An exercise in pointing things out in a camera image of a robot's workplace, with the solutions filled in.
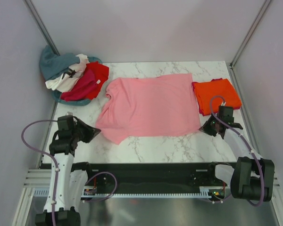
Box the pink t-shirt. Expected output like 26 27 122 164
95 73 200 145

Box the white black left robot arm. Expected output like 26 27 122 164
35 115 101 226

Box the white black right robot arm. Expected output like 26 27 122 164
200 105 275 206

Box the crimson t-shirt in pile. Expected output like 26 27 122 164
60 69 98 102

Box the folded orange t-shirt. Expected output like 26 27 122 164
192 79 242 116

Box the white t-shirt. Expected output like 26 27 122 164
45 54 89 93

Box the red t-shirt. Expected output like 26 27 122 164
86 61 109 100

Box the teal blue t-shirt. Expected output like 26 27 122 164
39 45 102 81

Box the right aluminium table rail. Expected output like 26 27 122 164
226 64 260 153

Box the aluminium table rail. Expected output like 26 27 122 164
36 101 57 169
226 64 260 153

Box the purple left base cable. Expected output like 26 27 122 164
81 172 118 203

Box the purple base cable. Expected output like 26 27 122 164
206 186 234 204
81 172 118 203

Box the left aluminium table rail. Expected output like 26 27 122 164
36 101 57 169

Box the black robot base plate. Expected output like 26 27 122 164
72 162 223 195

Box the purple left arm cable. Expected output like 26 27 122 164
22 119 61 226

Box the white slotted cable duct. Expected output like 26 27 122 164
34 187 227 198

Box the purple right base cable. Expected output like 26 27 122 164
206 186 234 204

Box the left aluminium frame post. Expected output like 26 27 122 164
23 0 60 55

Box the aluminium frame post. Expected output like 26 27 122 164
228 0 273 70
23 0 60 55

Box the right aluminium frame post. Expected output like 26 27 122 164
228 0 273 70

